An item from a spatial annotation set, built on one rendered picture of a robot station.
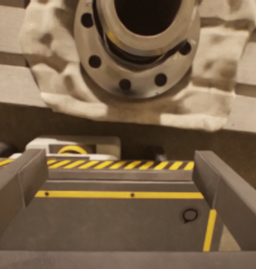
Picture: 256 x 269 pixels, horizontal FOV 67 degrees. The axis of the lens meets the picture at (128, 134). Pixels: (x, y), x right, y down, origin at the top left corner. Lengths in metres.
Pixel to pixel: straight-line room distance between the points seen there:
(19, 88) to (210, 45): 0.46
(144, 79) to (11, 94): 0.33
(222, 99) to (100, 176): 0.34
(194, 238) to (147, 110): 0.30
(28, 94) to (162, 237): 0.45
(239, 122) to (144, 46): 0.40
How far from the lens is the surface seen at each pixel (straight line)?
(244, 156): 0.82
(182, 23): 0.26
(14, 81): 0.56
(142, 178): 0.36
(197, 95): 0.51
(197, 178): 0.16
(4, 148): 0.69
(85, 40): 0.45
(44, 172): 0.17
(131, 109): 0.47
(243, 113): 0.59
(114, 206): 0.40
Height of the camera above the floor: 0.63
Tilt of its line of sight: 73 degrees down
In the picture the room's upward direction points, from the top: 178 degrees clockwise
